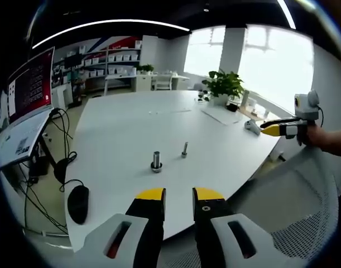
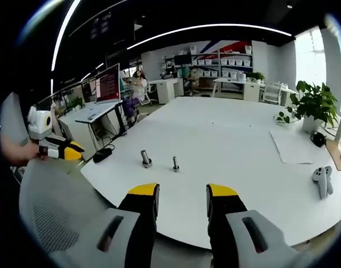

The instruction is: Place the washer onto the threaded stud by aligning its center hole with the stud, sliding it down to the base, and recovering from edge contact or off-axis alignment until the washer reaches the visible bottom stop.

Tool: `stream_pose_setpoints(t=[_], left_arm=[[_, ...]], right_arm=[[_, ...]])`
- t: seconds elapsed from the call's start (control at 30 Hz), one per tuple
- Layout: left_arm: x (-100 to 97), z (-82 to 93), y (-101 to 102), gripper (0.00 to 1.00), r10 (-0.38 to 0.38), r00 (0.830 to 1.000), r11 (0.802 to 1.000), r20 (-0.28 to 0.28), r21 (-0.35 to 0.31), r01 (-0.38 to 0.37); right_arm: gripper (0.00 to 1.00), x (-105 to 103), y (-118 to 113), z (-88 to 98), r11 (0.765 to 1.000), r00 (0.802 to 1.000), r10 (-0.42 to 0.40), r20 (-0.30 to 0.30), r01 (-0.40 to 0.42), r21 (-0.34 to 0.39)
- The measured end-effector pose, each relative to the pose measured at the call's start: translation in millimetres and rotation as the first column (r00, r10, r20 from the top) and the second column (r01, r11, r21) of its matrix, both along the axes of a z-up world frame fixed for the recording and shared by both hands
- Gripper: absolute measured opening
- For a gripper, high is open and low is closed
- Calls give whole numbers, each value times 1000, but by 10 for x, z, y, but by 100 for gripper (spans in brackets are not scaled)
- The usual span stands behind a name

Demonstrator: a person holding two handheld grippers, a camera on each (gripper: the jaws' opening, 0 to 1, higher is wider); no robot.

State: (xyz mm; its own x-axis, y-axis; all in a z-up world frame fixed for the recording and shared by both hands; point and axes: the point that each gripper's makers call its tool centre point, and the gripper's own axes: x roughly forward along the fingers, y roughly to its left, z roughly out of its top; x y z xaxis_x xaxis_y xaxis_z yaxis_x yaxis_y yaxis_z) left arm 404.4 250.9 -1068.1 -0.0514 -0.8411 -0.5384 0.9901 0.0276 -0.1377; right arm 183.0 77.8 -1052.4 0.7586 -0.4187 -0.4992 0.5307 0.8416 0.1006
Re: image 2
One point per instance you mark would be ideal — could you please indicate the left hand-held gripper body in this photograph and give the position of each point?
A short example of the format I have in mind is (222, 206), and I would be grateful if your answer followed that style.
(39, 120)

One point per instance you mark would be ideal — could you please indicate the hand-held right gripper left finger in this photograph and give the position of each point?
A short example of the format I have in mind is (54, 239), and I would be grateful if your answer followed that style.
(141, 215)

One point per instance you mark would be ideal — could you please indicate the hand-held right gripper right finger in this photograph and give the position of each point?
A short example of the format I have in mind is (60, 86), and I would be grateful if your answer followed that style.
(223, 223)

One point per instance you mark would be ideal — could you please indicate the large dark metal washer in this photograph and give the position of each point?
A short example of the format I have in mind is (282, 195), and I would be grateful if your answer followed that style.
(150, 162)

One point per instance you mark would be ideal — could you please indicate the large metal threaded stud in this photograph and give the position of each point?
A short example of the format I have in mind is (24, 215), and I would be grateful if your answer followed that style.
(145, 159)

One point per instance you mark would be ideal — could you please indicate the small dark metal washer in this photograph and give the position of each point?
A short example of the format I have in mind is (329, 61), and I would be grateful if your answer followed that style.
(178, 168)

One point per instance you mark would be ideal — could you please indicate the small metal threaded stud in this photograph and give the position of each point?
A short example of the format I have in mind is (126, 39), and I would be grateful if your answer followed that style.
(175, 162)

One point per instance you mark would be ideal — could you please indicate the person's left hand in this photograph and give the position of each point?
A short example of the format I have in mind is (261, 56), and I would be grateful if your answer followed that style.
(36, 152)

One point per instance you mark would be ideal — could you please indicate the white low desk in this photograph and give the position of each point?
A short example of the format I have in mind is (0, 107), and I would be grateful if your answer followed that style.
(75, 136)

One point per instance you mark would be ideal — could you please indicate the grey partition panel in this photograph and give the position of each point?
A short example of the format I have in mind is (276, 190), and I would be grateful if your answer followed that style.
(12, 117)

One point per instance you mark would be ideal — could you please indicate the black computer mouse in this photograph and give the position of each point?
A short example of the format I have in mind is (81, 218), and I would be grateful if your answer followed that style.
(102, 155)

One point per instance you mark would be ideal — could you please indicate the small desk plant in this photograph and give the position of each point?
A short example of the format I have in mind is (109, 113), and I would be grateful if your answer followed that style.
(76, 103)

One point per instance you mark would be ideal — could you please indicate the white standing desk black legs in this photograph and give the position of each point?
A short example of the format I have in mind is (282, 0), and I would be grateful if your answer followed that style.
(97, 110)

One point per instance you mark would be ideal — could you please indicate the grey mesh office chair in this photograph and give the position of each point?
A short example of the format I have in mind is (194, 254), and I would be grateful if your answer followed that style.
(58, 201)

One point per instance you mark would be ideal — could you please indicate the white framed computer monitor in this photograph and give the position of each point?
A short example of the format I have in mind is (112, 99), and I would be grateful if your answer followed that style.
(107, 83)

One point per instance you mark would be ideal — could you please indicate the purple garment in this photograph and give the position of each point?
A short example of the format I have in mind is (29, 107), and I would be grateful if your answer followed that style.
(129, 106)

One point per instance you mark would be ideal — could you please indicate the curved ceiling light strip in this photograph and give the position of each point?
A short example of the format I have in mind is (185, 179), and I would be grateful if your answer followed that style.
(209, 26)
(61, 30)

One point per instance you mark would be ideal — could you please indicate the white office chair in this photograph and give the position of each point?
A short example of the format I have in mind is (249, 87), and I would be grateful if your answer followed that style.
(151, 96)

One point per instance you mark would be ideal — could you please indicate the white paper sheet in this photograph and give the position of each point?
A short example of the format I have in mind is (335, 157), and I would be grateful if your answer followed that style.
(293, 145)

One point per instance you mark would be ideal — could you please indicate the grey white handheld controller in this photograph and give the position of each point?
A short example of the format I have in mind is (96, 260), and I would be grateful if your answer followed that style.
(319, 178)
(329, 178)

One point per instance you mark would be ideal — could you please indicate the small plant in glass bowl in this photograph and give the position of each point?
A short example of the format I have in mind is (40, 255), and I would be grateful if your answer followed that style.
(283, 118)

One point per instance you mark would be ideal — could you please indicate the black round device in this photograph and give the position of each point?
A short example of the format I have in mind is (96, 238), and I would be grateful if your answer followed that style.
(318, 139)

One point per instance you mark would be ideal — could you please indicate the wooden tray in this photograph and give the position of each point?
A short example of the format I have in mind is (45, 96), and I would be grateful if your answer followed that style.
(336, 156)

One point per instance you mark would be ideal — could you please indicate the white desk with drawer cabinet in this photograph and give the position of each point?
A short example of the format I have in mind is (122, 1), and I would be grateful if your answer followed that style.
(251, 90)

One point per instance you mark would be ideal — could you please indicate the white slatted chair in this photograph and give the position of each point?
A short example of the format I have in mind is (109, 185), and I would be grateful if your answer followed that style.
(273, 93)

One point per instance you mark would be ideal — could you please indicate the black television screen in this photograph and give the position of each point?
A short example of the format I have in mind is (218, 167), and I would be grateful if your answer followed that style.
(182, 59)

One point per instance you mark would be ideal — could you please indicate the small bushy green plant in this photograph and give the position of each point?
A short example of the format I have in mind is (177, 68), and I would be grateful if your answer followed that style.
(255, 76)

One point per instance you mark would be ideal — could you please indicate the potted green plant white pot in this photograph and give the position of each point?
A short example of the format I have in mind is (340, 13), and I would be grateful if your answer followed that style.
(312, 100)

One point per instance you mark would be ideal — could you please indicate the metal storage shelf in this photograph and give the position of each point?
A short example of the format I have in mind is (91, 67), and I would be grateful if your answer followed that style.
(223, 66)

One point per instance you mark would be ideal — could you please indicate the rows of white storage bins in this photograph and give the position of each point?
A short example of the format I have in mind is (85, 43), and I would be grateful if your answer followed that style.
(228, 62)

